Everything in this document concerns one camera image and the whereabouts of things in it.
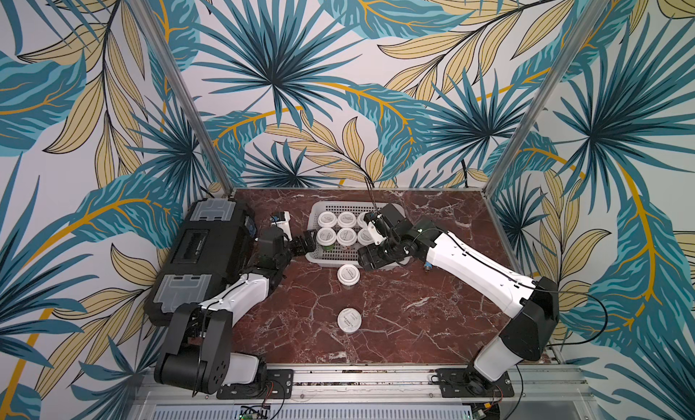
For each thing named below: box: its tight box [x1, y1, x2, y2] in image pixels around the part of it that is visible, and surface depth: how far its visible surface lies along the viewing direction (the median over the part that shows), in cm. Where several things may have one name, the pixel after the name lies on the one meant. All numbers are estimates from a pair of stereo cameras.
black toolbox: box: [144, 198, 258, 325], surface depth 81 cm
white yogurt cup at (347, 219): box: [336, 210, 358, 229], surface depth 100 cm
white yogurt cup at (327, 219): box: [316, 210, 338, 228], surface depth 100 cm
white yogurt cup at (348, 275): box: [336, 264, 362, 287], surface depth 88 cm
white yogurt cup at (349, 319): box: [336, 306, 362, 334], surface depth 81 cm
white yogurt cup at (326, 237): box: [315, 226, 337, 252], surface depth 97 cm
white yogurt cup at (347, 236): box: [335, 227, 358, 247], surface depth 97 cm
